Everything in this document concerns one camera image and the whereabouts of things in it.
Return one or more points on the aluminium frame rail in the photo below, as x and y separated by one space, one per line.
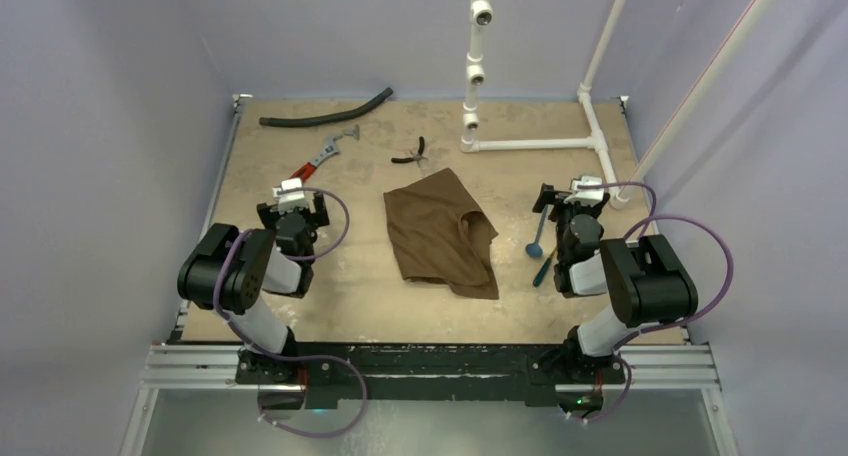
190 403

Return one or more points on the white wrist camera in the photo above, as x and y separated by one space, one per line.
290 191
586 189

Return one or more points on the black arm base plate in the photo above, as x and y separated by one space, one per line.
336 371

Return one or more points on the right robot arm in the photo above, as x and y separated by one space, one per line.
644 280

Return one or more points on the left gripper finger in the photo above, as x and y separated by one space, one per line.
267 215
320 215

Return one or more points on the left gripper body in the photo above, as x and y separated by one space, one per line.
310 224

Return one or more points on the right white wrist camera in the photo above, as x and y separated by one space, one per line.
586 189

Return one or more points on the brown cloth napkin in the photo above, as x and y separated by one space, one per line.
439 234

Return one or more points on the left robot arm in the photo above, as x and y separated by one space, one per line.
229 273

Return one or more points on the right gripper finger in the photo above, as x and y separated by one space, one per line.
546 196
601 202

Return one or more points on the black pliers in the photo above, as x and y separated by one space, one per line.
416 156

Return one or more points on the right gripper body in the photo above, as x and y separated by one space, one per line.
546 199

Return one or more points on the red handled adjustable wrench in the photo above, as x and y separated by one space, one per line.
329 149

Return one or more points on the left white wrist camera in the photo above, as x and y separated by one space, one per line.
290 191

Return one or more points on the blue spoon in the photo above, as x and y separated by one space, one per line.
534 249

